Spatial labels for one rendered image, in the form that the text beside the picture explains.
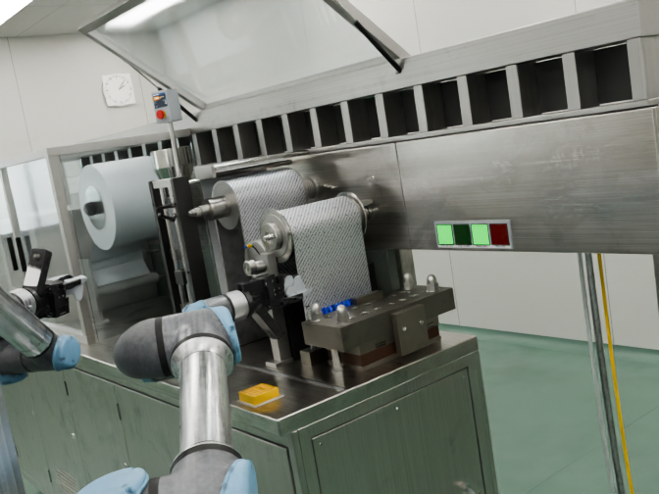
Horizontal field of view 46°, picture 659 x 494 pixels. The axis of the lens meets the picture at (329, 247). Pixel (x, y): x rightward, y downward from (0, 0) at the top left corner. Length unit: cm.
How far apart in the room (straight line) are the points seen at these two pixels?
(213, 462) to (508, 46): 115
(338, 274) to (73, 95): 588
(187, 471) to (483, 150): 110
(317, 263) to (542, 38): 80
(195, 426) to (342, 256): 96
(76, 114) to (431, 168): 597
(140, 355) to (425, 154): 95
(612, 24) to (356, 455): 110
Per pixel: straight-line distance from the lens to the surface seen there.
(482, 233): 197
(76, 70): 783
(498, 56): 189
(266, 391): 186
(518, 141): 186
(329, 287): 210
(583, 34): 175
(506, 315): 517
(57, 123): 769
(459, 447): 214
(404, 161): 212
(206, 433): 126
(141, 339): 150
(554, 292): 488
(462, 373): 211
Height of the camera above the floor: 149
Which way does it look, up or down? 8 degrees down
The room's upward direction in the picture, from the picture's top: 9 degrees counter-clockwise
